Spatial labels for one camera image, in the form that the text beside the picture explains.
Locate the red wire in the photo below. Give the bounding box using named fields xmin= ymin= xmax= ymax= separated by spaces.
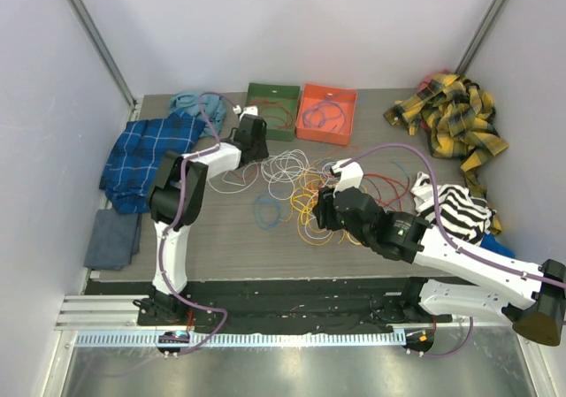
xmin=353 ymin=172 xmax=412 ymax=208
xmin=247 ymin=98 xmax=295 ymax=131

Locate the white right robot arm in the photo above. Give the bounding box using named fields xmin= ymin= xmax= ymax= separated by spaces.
xmin=313 ymin=187 xmax=565 ymax=347

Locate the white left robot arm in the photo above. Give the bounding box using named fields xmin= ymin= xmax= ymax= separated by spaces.
xmin=134 ymin=113 xmax=269 ymax=326

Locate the green plastic bin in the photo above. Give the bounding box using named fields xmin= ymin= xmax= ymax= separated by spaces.
xmin=246 ymin=82 xmax=301 ymax=141

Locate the light blue cloth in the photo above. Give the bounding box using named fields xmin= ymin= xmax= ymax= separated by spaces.
xmin=168 ymin=92 xmax=226 ymax=137

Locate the orange plastic bin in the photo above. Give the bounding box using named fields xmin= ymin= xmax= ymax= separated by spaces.
xmin=295 ymin=83 xmax=358 ymax=146

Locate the black white striped cloth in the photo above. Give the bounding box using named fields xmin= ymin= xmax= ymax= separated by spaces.
xmin=410 ymin=172 xmax=495 ymax=246

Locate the blue plaid cloth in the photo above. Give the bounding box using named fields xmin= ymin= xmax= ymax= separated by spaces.
xmin=99 ymin=116 xmax=205 ymax=214

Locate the yellow plaid cloth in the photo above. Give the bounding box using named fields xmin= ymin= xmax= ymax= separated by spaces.
xmin=383 ymin=73 xmax=509 ymax=234

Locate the bright blue cloth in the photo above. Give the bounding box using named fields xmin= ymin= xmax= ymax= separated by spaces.
xmin=479 ymin=233 xmax=516 ymax=259

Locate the pink cloth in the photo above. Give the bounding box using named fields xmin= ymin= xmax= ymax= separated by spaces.
xmin=416 ymin=69 xmax=451 ymax=93

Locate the grey blue folded cloth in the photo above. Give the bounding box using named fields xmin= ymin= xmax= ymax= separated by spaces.
xmin=84 ymin=209 xmax=141 ymax=271

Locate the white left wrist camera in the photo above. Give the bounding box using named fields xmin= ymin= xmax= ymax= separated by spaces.
xmin=233 ymin=104 xmax=258 ymax=118

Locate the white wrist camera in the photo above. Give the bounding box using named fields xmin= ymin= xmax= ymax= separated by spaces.
xmin=233 ymin=104 xmax=258 ymax=118
xmin=330 ymin=158 xmax=363 ymax=193

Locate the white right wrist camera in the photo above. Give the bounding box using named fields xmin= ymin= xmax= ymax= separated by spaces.
xmin=330 ymin=158 xmax=363 ymax=193

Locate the yellow wire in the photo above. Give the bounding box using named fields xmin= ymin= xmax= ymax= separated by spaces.
xmin=289 ymin=171 xmax=363 ymax=248

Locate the blue wire in orange bin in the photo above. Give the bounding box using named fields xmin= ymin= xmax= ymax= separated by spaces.
xmin=302 ymin=95 xmax=348 ymax=135

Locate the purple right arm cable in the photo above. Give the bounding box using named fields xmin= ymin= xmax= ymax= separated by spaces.
xmin=348 ymin=142 xmax=566 ymax=358

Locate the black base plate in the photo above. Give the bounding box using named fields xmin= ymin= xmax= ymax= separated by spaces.
xmin=134 ymin=277 xmax=453 ymax=335

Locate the white slotted cable duct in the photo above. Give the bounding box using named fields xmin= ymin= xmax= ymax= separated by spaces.
xmin=75 ymin=330 xmax=406 ymax=348

